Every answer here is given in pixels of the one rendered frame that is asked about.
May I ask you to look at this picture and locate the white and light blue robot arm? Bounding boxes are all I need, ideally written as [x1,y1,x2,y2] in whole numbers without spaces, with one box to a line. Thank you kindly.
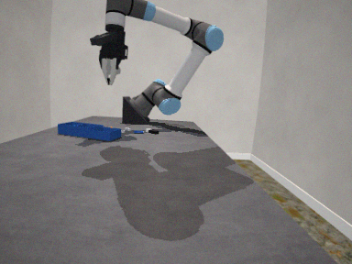
[90,0,224,117]

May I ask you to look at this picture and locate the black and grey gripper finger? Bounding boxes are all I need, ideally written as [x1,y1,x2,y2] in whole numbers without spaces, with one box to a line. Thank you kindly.
[109,49,122,85]
[99,51,112,85]

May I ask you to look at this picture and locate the blue bins with labels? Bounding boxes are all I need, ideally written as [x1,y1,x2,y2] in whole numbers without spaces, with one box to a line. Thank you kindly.
[58,122,121,141]

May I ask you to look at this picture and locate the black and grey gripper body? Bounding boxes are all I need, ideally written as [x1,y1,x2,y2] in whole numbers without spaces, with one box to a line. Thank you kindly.
[101,24,128,60]

